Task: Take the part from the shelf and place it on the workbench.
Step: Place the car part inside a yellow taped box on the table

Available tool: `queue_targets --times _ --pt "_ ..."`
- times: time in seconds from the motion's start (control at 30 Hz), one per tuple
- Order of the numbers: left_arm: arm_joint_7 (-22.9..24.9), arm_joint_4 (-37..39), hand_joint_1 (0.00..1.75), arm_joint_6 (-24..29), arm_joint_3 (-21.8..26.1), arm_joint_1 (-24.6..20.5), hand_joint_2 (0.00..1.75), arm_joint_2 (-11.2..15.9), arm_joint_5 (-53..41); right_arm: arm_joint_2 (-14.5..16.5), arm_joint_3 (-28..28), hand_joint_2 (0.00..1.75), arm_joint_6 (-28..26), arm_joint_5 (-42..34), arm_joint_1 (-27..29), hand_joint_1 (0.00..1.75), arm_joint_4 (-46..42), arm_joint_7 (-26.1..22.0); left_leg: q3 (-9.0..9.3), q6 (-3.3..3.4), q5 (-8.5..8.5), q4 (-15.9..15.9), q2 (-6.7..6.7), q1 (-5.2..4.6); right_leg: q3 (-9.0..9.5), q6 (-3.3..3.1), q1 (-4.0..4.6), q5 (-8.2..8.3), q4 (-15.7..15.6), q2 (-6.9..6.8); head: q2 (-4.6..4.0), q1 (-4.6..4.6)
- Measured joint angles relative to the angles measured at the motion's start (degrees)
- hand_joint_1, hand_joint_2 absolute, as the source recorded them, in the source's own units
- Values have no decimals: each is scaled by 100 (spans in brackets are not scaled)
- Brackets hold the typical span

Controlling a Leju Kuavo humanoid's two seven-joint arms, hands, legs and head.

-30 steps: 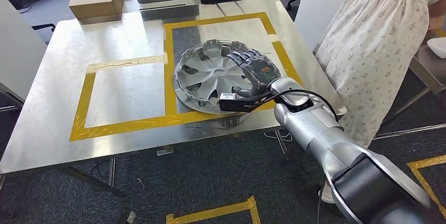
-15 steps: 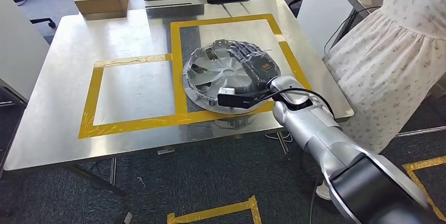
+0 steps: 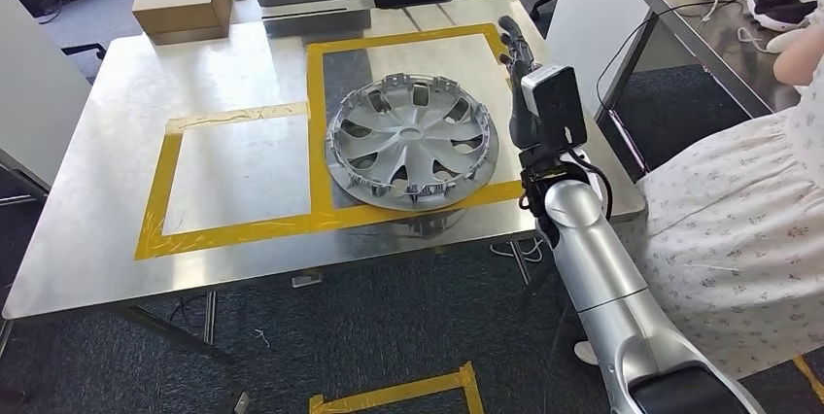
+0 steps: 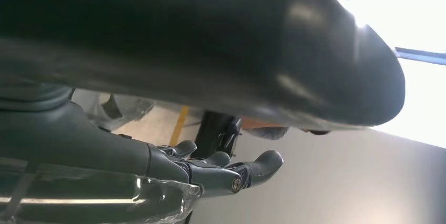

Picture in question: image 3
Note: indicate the white handheld controller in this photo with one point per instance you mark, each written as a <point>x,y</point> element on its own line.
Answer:
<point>785,41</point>

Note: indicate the white panel desk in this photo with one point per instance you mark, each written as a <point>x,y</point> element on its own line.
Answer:
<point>38,89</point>

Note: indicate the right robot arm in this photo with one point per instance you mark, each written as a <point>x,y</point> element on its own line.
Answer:
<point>592,256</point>

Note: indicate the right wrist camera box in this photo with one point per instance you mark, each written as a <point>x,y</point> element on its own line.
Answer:
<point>553,102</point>

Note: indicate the silver wheel cover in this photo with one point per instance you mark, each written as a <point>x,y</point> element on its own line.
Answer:
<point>412,141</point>

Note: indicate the grey floor outlet box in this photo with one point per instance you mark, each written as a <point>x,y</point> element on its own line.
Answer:
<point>306,280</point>

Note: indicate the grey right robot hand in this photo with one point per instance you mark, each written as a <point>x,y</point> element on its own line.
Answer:
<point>518,108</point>

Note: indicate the yellow floor tape square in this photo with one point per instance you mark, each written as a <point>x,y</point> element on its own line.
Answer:
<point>399,392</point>
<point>808,376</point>

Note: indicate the person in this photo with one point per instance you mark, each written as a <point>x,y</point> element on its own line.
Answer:
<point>740,218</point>

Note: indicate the steel workbench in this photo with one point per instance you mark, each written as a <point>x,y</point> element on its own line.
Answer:
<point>708,44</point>
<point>96,173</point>

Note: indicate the white partition panel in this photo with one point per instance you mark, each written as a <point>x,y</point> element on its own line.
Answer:
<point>586,12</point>

